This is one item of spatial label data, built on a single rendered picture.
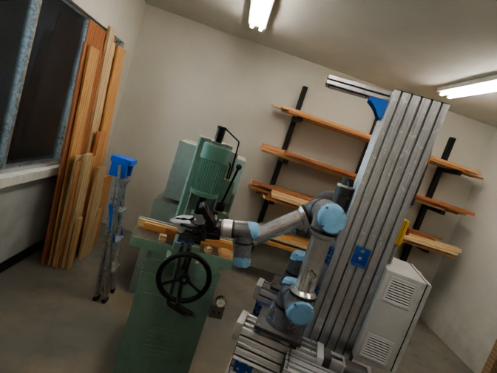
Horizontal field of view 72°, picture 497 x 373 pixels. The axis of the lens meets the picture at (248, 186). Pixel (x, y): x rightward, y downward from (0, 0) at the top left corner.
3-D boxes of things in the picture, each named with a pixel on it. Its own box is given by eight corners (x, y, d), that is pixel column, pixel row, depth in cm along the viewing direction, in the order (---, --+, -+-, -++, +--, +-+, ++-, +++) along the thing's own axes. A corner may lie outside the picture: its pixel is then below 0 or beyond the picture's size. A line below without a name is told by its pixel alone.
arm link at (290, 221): (324, 189, 160) (228, 232, 160) (330, 194, 149) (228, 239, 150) (332, 212, 162) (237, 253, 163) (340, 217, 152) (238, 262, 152)
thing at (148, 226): (143, 228, 205) (144, 222, 204) (143, 227, 207) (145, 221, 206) (240, 253, 218) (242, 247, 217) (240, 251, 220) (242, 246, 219)
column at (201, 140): (168, 240, 228) (200, 135, 218) (170, 229, 250) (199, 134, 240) (201, 248, 233) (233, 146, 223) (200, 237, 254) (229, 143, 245)
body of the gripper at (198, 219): (190, 240, 141) (220, 243, 141) (191, 223, 136) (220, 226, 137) (193, 229, 147) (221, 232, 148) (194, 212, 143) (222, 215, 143)
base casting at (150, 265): (140, 271, 194) (145, 256, 193) (152, 237, 249) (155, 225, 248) (217, 288, 203) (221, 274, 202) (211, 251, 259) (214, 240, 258)
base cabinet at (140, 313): (108, 380, 203) (140, 271, 193) (126, 323, 259) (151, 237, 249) (183, 391, 212) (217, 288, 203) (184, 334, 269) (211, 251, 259)
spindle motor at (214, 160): (188, 194, 197) (205, 142, 193) (189, 188, 214) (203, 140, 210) (218, 202, 201) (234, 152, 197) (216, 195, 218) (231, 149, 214)
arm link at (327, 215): (302, 313, 158) (340, 202, 150) (310, 332, 143) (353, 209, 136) (277, 307, 157) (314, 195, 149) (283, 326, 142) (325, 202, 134)
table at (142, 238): (124, 251, 181) (127, 241, 180) (134, 233, 210) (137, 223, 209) (234, 277, 193) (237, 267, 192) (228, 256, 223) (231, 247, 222)
